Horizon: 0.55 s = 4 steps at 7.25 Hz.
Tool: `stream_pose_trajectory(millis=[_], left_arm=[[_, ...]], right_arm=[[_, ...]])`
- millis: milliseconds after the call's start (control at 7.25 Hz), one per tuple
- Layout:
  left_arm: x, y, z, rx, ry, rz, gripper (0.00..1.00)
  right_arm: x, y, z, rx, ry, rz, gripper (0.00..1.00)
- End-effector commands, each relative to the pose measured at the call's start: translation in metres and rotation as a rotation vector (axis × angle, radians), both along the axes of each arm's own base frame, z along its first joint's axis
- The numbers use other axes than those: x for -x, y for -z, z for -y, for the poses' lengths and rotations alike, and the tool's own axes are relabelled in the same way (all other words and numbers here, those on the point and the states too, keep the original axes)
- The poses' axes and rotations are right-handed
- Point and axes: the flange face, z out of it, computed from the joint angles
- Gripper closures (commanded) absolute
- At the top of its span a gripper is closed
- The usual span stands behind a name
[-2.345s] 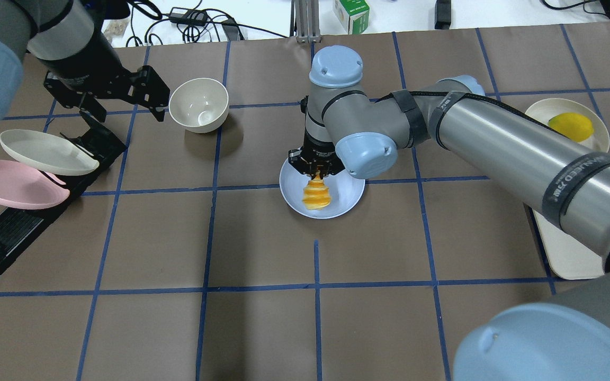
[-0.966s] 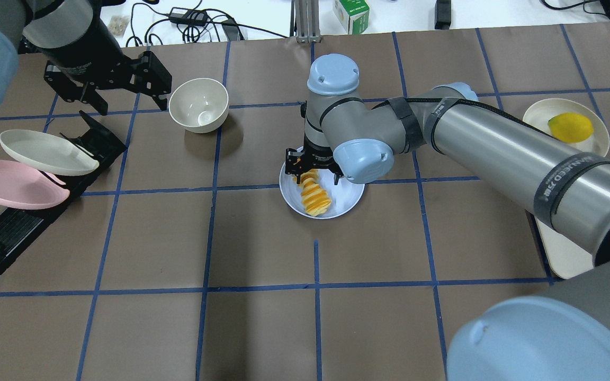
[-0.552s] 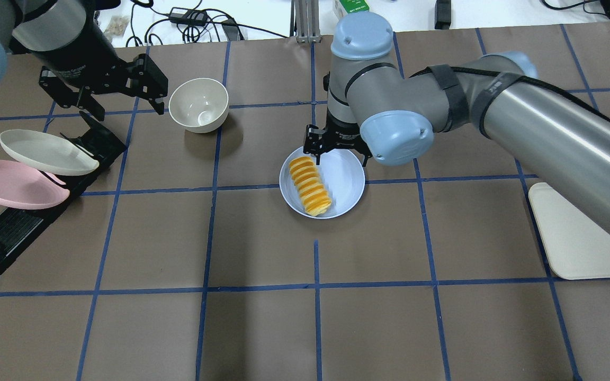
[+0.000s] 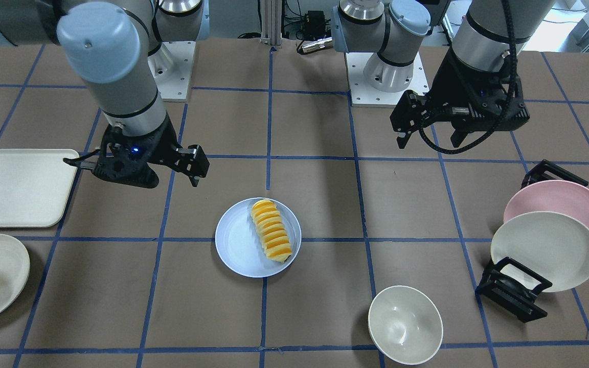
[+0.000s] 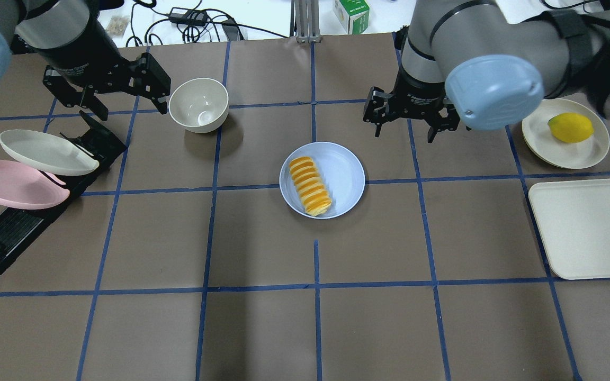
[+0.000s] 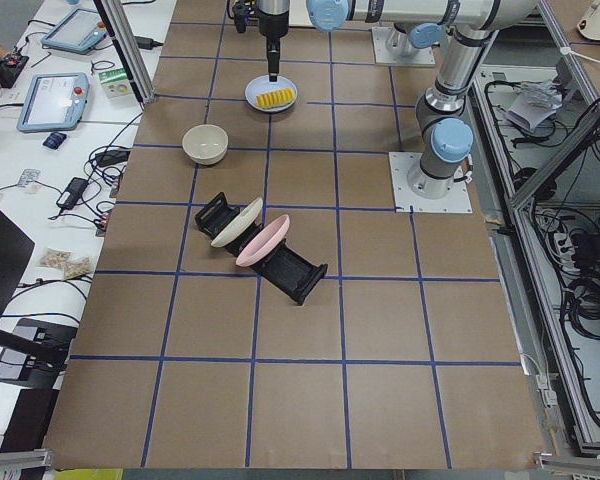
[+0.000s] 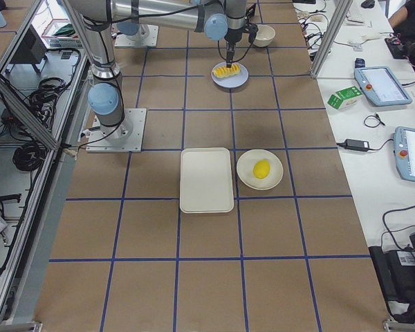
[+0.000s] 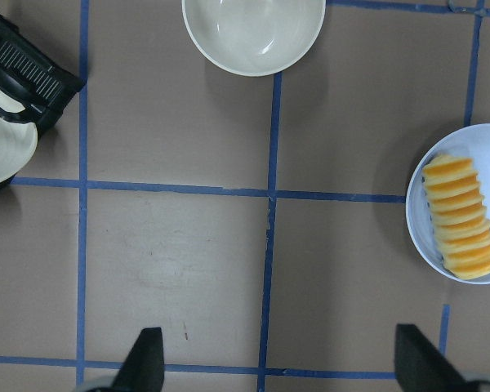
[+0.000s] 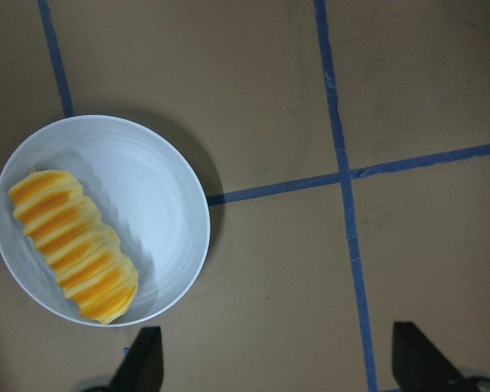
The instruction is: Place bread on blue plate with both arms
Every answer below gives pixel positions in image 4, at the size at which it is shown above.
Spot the silver cylindrical connector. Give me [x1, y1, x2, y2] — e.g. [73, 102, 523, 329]
[296, 37, 333, 55]

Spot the white bowl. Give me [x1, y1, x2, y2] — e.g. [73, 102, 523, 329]
[368, 286, 444, 365]

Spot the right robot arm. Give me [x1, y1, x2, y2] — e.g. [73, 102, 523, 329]
[0, 1, 210, 188]

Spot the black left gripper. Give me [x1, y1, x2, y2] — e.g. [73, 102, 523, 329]
[390, 49, 530, 149]

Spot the pink plate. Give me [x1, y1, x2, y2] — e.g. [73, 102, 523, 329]
[503, 179, 589, 228]

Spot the aluminium frame post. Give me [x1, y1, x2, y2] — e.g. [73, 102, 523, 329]
[258, 0, 284, 49]

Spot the blue plate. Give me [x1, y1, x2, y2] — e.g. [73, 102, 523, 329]
[215, 198, 302, 278]

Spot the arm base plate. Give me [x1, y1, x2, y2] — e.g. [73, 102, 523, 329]
[345, 52, 429, 107]
[148, 40, 196, 103]

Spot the white rectangular tray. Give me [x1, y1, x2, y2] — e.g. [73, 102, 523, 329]
[0, 149, 79, 228]

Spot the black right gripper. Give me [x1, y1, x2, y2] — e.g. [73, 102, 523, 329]
[63, 123, 210, 189]

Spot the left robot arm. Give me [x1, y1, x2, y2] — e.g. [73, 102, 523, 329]
[330, 1, 553, 154]

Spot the black plate rack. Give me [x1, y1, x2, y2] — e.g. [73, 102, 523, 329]
[475, 159, 589, 323]

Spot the spiral yellow bread roll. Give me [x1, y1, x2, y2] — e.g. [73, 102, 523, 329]
[250, 198, 293, 263]

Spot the cream plate in rack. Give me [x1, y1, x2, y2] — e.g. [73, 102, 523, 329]
[490, 211, 589, 292]

